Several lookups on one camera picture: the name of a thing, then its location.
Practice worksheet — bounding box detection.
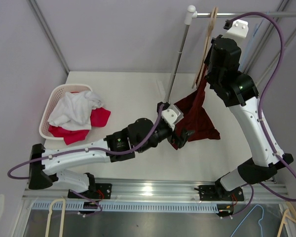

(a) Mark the beige hanger floor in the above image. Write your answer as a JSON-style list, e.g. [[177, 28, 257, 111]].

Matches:
[[44, 196, 68, 237], [277, 201, 296, 237]]

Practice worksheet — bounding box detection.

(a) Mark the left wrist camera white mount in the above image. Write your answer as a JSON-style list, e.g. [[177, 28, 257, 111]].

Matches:
[[161, 104, 184, 131]]

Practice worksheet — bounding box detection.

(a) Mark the white plastic laundry basket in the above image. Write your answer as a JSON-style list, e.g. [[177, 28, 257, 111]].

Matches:
[[38, 83, 93, 141]]

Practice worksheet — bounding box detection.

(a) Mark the blue wire hanger floor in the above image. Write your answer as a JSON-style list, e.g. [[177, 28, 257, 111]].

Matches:
[[230, 204, 265, 237]]

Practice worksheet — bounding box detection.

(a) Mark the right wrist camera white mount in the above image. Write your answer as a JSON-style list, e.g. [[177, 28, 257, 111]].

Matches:
[[223, 19, 249, 41]]

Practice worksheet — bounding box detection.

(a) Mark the blue wire hanger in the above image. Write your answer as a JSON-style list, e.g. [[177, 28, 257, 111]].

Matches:
[[242, 23, 261, 70]]

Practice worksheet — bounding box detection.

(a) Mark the beige hanger floor right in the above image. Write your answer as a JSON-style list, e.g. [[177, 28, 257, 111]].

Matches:
[[277, 201, 296, 237]]

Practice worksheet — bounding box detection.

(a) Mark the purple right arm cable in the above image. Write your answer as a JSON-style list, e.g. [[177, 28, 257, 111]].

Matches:
[[226, 12, 296, 202]]

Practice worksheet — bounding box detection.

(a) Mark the pink magenta t shirt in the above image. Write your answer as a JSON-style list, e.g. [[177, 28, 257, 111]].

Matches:
[[48, 108, 111, 145]]

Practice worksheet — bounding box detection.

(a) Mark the white t shirt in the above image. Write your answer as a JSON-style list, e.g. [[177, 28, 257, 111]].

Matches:
[[47, 91, 104, 125]]

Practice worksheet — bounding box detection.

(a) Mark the beige hanger floor left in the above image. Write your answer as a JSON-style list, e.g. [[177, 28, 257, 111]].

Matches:
[[44, 196, 68, 237]]

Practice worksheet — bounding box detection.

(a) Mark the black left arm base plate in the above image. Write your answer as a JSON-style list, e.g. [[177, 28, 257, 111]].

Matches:
[[73, 183, 112, 199]]

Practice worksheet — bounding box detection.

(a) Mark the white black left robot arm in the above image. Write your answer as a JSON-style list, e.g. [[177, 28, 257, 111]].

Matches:
[[29, 118, 195, 198]]

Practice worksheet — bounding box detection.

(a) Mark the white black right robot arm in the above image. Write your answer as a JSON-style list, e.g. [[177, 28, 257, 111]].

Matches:
[[205, 35, 294, 200]]

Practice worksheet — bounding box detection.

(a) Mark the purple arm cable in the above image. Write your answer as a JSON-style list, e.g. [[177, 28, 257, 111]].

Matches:
[[226, 12, 296, 202], [6, 102, 170, 180]]

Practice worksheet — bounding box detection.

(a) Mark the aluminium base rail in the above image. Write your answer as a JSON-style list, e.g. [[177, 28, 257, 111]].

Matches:
[[22, 162, 291, 205]]

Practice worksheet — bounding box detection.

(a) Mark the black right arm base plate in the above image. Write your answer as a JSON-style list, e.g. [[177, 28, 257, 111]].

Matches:
[[194, 185, 245, 201]]

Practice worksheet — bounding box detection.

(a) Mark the dark maroon t shirt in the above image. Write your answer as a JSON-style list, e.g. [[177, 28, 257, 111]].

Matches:
[[175, 56, 221, 142]]

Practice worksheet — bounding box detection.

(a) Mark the white slotted cable duct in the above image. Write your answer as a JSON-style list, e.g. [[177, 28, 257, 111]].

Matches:
[[32, 201, 219, 213]]

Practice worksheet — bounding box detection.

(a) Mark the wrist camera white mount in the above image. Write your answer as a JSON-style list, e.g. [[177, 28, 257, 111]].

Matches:
[[161, 104, 184, 131], [223, 19, 249, 41]]

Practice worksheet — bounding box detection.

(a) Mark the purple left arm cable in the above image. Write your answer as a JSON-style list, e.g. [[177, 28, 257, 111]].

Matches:
[[6, 102, 170, 180]]

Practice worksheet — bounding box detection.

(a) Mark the beige wooden hanger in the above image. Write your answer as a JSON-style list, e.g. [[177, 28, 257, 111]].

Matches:
[[192, 6, 219, 89]]

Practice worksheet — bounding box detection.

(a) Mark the metal clothes rack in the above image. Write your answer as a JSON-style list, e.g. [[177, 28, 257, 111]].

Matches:
[[164, 5, 296, 103]]

